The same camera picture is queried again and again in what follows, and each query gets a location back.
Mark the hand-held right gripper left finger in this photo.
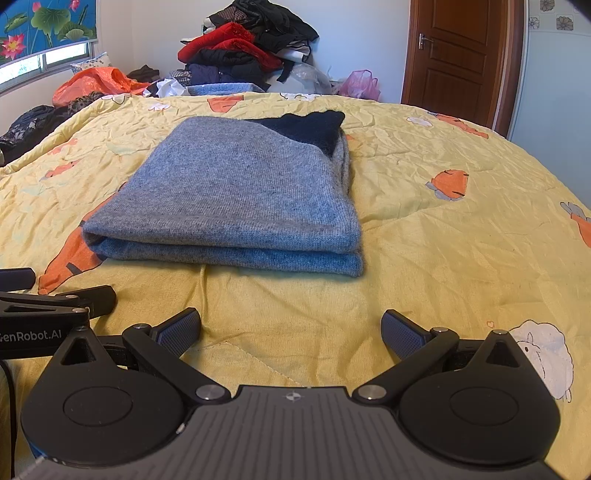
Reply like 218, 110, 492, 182
44, 307, 232, 407

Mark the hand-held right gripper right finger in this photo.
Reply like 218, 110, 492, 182
352, 309, 548, 407

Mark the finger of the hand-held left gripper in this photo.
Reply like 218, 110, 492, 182
0, 285, 117, 320
0, 268, 37, 291

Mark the grey sweater with navy sleeves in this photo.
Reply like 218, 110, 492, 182
82, 110, 365, 278

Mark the pile of clothes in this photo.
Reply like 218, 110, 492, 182
168, 0, 320, 90

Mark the yellow printed blanket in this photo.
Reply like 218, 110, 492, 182
0, 91, 591, 480

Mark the dark floral cloth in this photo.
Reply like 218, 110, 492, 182
0, 92, 107, 167

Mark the orange plastic bag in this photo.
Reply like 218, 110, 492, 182
52, 67, 151, 108

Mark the window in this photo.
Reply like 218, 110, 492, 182
0, 41, 93, 95

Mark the white crumpled bag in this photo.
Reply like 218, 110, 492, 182
143, 78, 190, 99

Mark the floral pillow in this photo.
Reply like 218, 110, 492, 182
70, 52, 112, 75

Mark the dark brown cloth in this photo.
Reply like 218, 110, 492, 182
127, 65, 160, 83

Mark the light blue folded towel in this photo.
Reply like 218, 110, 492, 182
187, 82, 266, 97

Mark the pink plastic bag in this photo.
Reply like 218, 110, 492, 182
339, 69, 382, 102

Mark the lotus print window blind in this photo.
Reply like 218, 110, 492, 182
0, 0, 98, 65

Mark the brown wooden door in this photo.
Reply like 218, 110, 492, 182
402, 0, 509, 134

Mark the clear plastic bag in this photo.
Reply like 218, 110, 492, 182
268, 62, 333, 95

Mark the black cable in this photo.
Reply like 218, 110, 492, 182
0, 360, 18, 464

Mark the brown door frame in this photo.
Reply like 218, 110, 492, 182
492, 0, 529, 139

